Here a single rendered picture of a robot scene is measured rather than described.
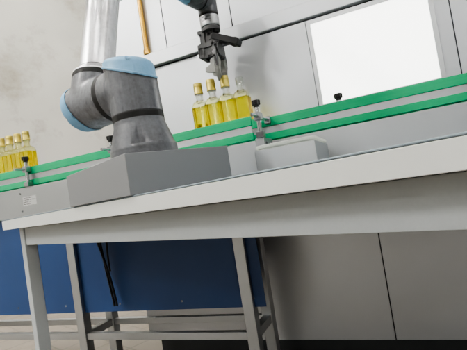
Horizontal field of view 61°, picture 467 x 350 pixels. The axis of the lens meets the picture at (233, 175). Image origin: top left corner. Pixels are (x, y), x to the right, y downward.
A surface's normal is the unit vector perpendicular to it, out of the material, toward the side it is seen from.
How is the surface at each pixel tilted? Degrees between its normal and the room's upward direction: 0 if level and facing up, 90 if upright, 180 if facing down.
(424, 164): 90
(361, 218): 90
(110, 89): 93
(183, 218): 90
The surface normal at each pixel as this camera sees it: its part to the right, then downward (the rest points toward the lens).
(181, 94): -0.38, 0.03
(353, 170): -0.70, 0.08
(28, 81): 0.70, -0.14
